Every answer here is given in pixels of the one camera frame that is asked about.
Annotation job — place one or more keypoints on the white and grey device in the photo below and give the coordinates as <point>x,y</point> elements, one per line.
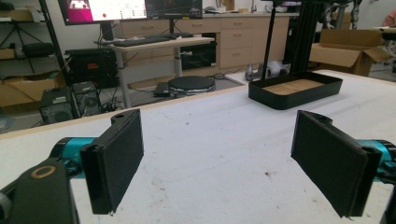
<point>269,71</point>

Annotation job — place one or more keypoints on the large computer monitor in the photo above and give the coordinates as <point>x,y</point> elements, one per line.
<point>102,11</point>

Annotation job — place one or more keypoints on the wooden drawer cabinet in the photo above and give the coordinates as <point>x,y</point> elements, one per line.
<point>236,40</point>

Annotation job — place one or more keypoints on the black power adapter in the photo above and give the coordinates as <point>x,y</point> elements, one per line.
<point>162,89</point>

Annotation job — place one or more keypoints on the black metal shelf rack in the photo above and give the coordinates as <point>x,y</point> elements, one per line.
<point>31,37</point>

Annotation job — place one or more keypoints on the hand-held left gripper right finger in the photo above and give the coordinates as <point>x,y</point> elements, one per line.
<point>333,161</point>

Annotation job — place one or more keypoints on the dark computer monitor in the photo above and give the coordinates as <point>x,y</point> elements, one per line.
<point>174,8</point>

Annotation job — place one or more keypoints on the flat cardboard box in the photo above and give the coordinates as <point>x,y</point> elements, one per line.
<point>26,88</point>

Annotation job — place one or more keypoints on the light wooden desk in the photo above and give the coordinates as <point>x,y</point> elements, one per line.
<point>162,45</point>

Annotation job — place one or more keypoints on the grey computer tower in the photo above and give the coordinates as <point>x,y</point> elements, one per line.
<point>87,98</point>
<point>56,105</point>

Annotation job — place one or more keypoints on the open cardboard box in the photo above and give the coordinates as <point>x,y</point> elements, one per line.
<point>348,51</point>

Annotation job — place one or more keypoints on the black keyboard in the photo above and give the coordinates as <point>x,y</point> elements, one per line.
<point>137,41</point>

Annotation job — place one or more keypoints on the black desktop computer case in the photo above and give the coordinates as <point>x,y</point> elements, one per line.
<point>90,67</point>

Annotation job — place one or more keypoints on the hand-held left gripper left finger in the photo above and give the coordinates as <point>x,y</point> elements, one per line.
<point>115,161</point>

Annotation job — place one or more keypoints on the black metal stand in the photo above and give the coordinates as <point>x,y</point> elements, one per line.
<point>303,37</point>

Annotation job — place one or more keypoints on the black tray with wooden bottom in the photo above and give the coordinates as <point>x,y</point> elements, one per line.
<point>294,90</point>

